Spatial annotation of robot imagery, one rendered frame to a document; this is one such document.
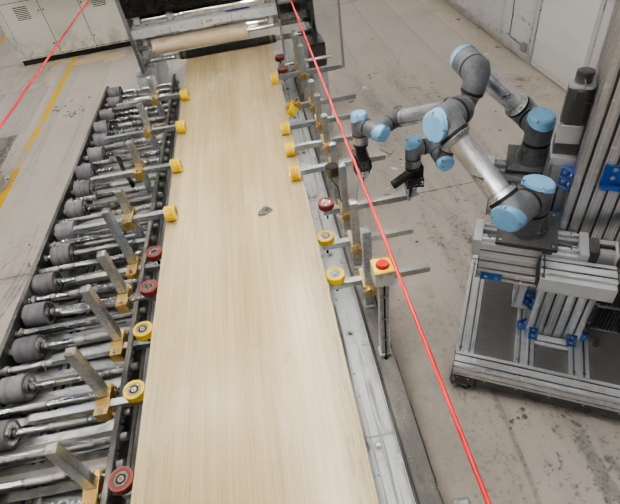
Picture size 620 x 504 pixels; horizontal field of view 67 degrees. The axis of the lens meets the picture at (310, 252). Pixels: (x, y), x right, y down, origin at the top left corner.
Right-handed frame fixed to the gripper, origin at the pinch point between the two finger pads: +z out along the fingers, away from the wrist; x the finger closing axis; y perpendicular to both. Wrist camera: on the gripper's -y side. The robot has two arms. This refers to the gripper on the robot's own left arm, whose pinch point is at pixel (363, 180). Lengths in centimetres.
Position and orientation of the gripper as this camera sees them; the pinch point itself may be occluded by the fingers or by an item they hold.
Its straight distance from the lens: 236.9
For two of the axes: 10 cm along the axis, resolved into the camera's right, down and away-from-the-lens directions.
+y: -1.4, -6.7, 7.3
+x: -9.8, 1.8, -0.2
